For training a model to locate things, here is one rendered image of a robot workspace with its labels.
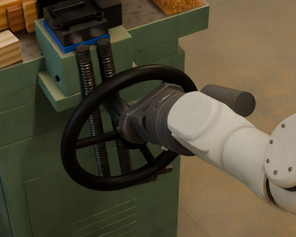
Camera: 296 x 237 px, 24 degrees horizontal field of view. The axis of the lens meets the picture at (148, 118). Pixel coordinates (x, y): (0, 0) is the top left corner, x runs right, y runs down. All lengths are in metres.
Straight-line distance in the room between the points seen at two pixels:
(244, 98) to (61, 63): 0.42
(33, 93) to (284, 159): 0.77
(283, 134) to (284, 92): 1.96
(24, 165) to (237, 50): 1.54
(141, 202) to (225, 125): 0.93
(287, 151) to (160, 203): 1.13
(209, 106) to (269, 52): 1.99
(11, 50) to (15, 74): 0.05
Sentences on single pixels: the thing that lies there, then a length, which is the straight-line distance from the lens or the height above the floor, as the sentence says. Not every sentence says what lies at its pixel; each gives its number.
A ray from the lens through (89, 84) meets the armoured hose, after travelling 1.24.
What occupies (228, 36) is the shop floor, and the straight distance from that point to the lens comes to 2.91.
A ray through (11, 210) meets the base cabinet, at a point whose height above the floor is 0.52.
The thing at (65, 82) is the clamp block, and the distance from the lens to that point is 1.24.
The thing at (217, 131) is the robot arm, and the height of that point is 1.12.
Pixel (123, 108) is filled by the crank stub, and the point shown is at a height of 0.93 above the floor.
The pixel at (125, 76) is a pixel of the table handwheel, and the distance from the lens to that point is 1.17.
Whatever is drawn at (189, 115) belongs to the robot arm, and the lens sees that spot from 0.88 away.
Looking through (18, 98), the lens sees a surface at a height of 0.82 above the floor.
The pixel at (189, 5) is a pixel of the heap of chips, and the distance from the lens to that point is 1.43.
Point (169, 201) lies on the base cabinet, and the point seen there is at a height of 0.32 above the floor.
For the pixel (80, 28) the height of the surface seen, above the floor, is 1.00.
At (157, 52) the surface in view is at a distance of 1.44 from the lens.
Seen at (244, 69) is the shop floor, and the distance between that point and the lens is 2.74.
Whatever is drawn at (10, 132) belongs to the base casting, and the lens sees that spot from 1.40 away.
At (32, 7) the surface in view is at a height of 0.96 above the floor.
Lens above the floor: 1.69
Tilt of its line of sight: 43 degrees down
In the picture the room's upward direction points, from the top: straight up
